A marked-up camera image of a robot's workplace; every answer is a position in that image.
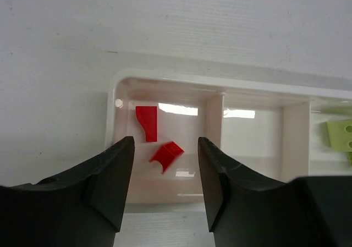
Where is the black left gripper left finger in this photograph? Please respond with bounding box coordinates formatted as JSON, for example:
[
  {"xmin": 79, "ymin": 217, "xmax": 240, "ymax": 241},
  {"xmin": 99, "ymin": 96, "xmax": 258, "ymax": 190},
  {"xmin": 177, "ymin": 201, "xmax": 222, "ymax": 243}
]
[{"xmin": 1, "ymin": 136, "xmax": 135, "ymax": 246}]

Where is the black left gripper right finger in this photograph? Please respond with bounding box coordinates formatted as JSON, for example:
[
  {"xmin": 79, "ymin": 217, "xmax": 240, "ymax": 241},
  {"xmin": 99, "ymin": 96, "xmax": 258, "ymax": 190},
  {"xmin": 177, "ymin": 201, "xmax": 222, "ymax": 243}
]
[{"xmin": 198, "ymin": 138, "xmax": 351, "ymax": 246}]

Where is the red curved lego slope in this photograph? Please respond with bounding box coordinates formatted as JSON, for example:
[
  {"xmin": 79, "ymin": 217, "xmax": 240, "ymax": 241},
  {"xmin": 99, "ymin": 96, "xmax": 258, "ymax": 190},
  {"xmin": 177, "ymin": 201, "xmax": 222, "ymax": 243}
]
[
  {"xmin": 135, "ymin": 106, "xmax": 158, "ymax": 142},
  {"xmin": 149, "ymin": 141, "xmax": 184, "ymax": 174}
]

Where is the green square lego plate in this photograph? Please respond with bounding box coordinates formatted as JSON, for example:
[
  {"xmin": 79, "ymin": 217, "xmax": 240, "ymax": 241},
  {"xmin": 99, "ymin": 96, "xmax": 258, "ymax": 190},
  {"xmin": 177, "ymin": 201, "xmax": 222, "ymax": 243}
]
[{"xmin": 346, "ymin": 152, "xmax": 352, "ymax": 166}]

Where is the white three-compartment tray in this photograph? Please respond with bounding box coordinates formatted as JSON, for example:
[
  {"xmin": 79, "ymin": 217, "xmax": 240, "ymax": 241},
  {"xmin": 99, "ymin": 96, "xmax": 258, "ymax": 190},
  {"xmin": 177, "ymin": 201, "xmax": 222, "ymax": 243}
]
[{"xmin": 105, "ymin": 69, "xmax": 351, "ymax": 205}]

